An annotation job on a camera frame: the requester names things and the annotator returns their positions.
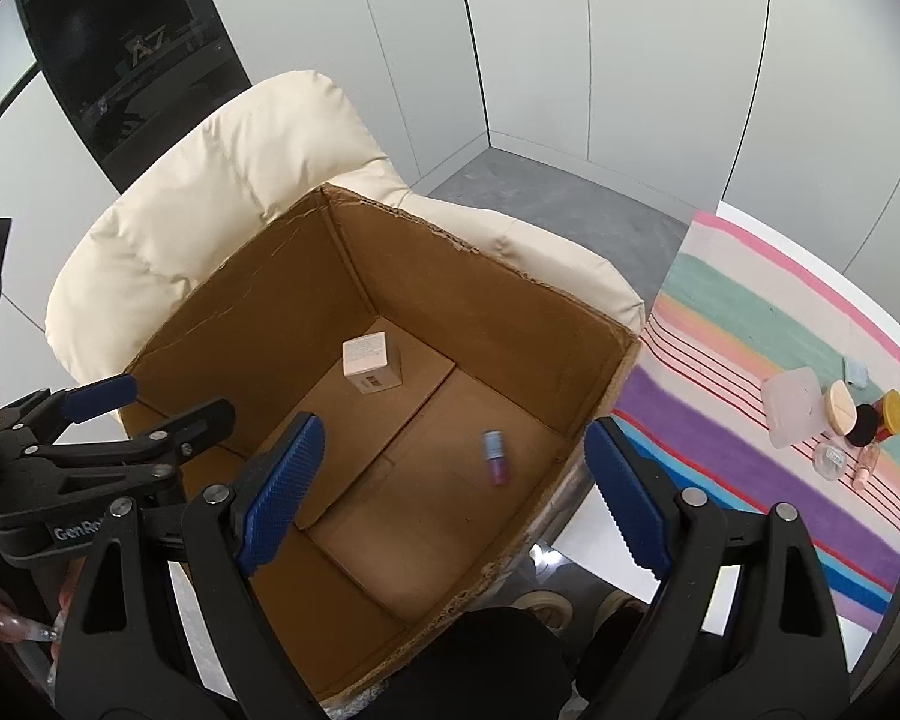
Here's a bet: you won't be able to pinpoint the yellow lid brown jar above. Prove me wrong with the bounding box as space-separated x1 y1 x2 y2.
870 390 900 442

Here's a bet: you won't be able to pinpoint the person's dark pants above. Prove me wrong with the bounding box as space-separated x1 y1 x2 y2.
375 604 661 720

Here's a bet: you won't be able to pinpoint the small purple bottle blue cap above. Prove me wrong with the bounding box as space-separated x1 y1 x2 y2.
482 431 512 485

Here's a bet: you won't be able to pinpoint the cream padded chair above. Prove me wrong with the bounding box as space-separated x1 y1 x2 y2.
45 71 646 436

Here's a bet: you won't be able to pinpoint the black glass panel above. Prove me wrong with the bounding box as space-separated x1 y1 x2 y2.
11 0 252 192

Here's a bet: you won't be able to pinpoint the round black puff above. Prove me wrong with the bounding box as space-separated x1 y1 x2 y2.
846 405 880 447

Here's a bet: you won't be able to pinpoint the person's left hand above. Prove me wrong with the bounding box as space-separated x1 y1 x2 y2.
0 574 72 650

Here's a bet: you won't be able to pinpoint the small white carton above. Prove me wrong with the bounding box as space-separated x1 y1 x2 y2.
342 330 404 395

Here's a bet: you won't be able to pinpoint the translucent plastic container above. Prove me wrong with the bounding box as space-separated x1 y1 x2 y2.
761 367 833 451

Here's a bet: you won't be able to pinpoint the brown cardboard box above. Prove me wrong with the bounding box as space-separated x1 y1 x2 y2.
118 184 642 710

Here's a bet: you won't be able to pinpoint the small pink capped bottle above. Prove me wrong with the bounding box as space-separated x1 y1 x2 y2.
853 444 880 492

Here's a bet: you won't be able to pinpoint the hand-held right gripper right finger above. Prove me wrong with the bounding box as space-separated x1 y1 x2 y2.
577 416 852 720

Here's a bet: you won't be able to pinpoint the small clear round case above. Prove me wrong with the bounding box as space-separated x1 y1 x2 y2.
814 442 850 479

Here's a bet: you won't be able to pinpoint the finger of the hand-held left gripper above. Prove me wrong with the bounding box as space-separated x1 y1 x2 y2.
0 373 139 452
34 399 238 482

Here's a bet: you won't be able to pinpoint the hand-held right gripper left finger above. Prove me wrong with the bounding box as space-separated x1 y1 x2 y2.
54 412 327 720

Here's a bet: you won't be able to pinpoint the beige shoe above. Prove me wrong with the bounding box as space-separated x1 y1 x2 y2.
521 589 575 627
596 589 650 617

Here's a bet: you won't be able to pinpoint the round cream compact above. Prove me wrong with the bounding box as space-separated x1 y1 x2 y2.
827 380 858 436

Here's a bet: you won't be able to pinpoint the striped colourful cloth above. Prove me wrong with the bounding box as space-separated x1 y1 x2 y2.
613 211 900 627

